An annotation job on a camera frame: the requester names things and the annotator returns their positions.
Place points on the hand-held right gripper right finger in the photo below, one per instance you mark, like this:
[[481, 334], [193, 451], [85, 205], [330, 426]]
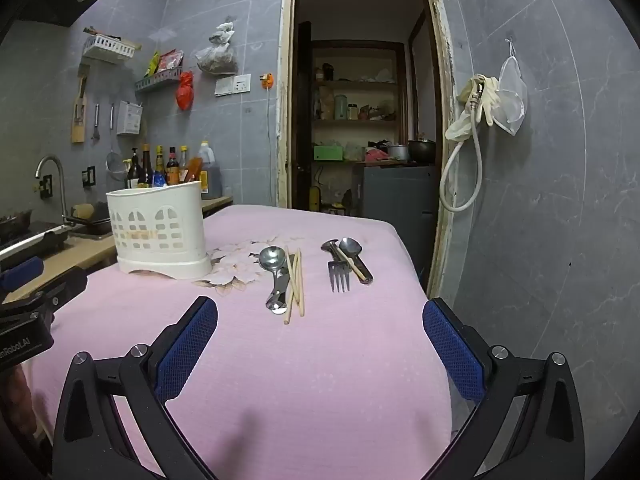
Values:
[[452, 350]]

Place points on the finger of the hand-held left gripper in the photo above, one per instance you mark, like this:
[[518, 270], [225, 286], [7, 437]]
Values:
[[22, 270], [55, 285]]

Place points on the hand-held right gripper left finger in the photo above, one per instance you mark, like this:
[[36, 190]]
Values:
[[187, 350]]

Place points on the white plastic utensil holder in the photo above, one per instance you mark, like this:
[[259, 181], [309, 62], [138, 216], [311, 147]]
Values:
[[160, 230]]

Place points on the large steel spoon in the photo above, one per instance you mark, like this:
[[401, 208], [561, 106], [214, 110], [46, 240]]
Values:
[[272, 259]]

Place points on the steel fork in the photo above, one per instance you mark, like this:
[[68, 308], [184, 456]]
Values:
[[340, 280]]

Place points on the gold spoon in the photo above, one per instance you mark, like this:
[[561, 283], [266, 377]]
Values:
[[348, 247]]

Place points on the person's left hand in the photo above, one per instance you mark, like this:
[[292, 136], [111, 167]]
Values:
[[15, 400]]

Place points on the black wok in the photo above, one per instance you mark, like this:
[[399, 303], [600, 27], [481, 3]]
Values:
[[15, 225]]

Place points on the wooden countertop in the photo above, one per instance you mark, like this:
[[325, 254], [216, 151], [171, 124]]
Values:
[[90, 255]]

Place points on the steel faucet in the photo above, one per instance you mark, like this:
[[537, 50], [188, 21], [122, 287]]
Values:
[[59, 175]]

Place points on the pink floral tablecloth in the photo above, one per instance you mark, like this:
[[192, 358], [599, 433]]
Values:
[[300, 370]]

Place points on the hanging mesh strainer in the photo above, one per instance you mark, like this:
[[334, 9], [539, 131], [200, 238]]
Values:
[[116, 165]]

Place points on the blue and white bag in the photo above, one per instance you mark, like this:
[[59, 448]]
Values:
[[160, 180]]

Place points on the dark grey cabinet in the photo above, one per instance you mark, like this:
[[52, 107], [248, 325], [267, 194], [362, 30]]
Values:
[[400, 195]]

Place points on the hanging peeler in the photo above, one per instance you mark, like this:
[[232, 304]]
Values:
[[96, 122]]

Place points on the wooden knife holder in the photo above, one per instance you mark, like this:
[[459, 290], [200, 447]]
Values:
[[78, 110]]

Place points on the yellow canister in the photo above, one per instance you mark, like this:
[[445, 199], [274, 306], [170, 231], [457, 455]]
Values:
[[315, 199]]

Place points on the black cooking pot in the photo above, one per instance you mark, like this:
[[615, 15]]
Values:
[[421, 151]]

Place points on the steel pot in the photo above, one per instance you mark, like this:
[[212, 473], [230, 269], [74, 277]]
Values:
[[398, 152]]

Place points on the green box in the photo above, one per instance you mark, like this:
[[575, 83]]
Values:
[[328, 153]]

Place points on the snack packets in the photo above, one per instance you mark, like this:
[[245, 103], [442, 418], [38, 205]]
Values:
[[165, 61]]

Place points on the cream rubber gloves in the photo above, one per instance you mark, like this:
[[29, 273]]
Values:
[[487, 95]]

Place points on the clear bag of dried goods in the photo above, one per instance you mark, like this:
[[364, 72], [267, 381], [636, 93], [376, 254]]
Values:
[[217, 57]]

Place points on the wooden storage shelf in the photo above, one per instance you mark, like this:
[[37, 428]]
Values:
[[355, 82]]

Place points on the white box on wall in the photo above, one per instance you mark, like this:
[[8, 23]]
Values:
[[129, 117]]

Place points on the metal wall shelf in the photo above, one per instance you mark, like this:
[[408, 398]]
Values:
[[157, 81]]

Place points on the white wall basket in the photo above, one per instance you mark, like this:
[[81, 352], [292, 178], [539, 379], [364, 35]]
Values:
[[110, 50]]

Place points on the wooden door frame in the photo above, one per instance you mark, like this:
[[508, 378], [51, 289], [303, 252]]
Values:
[[285, 110]]

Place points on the white wall socket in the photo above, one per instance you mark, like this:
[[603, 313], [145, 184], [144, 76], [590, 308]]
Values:
[[233, 85]]

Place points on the orange wall hook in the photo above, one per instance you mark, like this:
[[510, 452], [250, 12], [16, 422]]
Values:
[[267, 80]]

